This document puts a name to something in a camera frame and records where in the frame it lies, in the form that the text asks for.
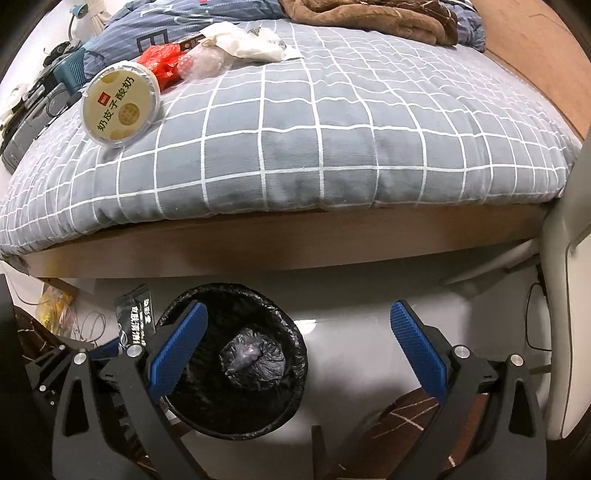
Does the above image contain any white crumpled item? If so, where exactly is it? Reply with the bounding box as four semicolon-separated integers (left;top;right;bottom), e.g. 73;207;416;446
0;83;34;134

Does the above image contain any beige curtain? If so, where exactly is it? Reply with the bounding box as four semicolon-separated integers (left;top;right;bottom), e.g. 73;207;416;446
90;0;121;21

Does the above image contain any brown fleece blanket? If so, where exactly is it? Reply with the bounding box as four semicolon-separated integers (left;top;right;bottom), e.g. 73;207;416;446
279;0;458;47

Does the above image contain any black printed packet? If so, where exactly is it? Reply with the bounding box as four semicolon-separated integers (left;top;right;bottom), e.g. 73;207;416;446
115;284;155;352

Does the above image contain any wooden headboard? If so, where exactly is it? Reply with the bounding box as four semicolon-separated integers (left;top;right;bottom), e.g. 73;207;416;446
473;0;591;141

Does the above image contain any blue striped duvet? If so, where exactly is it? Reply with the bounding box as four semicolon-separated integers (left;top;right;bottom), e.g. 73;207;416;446
78;0;485;61

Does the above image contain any yellow plastic bag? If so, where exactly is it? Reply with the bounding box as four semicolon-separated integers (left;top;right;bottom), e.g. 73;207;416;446
37;286;77;335

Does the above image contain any beige chair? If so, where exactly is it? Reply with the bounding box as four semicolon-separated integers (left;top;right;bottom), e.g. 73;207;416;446
438;134;591;441

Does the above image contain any dark cloth bundle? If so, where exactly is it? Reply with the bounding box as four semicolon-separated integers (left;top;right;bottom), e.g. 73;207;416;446
44;39;81;65

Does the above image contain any clear plastic bottle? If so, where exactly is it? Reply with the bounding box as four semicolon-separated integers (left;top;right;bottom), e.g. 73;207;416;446
178;39;234;84

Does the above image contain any wooden bed frame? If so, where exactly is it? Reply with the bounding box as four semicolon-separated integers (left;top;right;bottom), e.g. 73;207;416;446
14;203;555;280

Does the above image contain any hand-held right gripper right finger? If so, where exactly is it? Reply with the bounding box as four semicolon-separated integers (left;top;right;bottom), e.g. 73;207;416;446
390;301;548;480

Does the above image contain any tangled thin cable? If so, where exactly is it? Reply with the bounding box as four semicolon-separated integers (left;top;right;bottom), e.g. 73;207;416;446
71;309;108;347

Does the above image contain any blue desk lamp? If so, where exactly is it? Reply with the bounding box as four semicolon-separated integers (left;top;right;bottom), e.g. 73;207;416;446
65;0;95;44

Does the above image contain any red plastic bag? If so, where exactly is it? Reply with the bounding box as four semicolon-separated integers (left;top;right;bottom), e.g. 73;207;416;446
137;42;197;90

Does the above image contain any black trash bin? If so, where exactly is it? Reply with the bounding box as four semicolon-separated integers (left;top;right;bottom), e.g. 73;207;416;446
154;282;309;439

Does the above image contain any teal box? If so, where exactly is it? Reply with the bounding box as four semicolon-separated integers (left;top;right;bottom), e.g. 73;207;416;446
53;46;100;90

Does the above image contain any round yogurt cup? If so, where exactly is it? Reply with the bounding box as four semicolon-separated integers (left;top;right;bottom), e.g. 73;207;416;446
82;61;162;148

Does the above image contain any white tissue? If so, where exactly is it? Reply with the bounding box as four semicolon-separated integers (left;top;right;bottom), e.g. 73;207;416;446
198;21;303;63

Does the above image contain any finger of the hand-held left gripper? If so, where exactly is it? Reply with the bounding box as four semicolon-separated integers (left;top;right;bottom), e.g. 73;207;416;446
25;338;124;418

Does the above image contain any grey suitcase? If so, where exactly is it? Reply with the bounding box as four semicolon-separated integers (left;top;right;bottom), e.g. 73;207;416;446
0;99;70;174

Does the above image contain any black cable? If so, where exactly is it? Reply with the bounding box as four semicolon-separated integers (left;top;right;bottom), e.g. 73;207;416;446
526;263;552;374

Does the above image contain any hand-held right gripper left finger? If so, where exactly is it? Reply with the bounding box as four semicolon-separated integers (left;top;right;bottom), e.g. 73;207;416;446
52;301;211;480

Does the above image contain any grey checked bed sheet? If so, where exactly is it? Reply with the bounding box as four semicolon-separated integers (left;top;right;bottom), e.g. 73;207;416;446
0;18;583;259

